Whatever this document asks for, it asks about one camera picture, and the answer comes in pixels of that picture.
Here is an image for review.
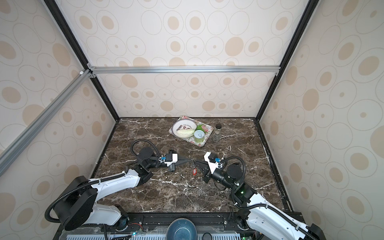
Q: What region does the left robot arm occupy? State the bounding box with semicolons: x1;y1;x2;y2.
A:
44;139;191;231

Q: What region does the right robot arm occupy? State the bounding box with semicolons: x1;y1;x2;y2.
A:
193;153;326;240

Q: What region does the pale cabbage piece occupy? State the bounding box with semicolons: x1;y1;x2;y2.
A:
176;129;195;139

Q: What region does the empty glass shaker silver lid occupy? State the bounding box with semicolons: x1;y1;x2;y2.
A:
213;134;221;143

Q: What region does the green tin can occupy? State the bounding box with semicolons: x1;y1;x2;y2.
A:
194;130;205;144

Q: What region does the white plate with rim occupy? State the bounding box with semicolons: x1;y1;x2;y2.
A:
171;119;197;138

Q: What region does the green leaf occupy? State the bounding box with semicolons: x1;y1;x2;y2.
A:
196;125;207;133

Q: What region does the herb jar black lid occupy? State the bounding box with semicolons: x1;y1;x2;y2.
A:
215;123;222;138

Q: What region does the blue bowl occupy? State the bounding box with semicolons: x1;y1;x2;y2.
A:
166;218;198;240

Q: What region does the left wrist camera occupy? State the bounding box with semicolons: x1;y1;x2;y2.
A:
159;153;178;168

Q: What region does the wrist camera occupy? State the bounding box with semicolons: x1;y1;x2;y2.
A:
159;153;178;168
204;152;223;174

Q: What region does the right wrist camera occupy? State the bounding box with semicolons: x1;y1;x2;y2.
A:
204;152;223;174

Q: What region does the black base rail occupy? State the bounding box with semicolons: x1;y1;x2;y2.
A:
54;212;265;240

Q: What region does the horizontal aluminium rail back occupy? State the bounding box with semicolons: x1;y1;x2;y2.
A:
91;66;281;74

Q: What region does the diagonal aluminium rail left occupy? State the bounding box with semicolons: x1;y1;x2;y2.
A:
1;69;91;175

